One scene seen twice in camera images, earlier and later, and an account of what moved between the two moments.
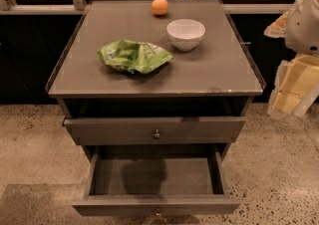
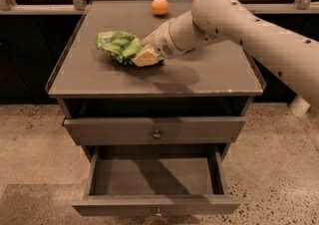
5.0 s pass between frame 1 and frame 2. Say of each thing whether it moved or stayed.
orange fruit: stayed
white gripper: moved
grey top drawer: stayed
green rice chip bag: moved
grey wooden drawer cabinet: stayed
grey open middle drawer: stayed
